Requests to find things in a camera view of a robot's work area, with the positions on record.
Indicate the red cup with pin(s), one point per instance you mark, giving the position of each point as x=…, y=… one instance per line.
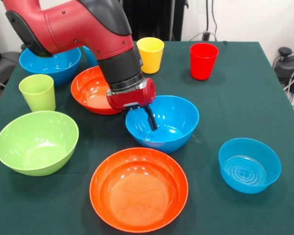
x=203, y=63

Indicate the lime green cup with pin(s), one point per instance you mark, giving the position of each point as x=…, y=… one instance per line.
x=38, y=95

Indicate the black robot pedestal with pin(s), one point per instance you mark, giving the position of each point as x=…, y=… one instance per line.
x=156, y=19

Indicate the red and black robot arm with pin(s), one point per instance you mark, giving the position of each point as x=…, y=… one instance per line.
x=71, y=27

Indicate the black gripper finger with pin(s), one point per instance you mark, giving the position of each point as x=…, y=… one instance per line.
x=125, y=113
x=152, y=121

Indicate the light blue cup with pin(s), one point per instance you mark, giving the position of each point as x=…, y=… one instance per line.
x=90, y=57

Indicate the yellow cup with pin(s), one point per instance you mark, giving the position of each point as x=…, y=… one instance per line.
x=152, y=58

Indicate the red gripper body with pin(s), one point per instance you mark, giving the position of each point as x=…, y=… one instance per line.
x=134, y=99

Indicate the small blue bowl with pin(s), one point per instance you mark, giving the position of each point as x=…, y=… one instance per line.
x=250, y=169

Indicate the dark green tablecloth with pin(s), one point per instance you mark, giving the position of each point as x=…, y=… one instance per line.
x=235, y=110

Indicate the orange bowl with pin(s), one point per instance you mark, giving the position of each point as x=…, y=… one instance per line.
x=88, y=90
x=137, y=195

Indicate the green bowl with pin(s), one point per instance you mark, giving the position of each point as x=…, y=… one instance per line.
x=36, y=147

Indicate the large blue bowl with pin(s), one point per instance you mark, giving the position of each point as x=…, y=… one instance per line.
x=176, y=127
x=58, y=66

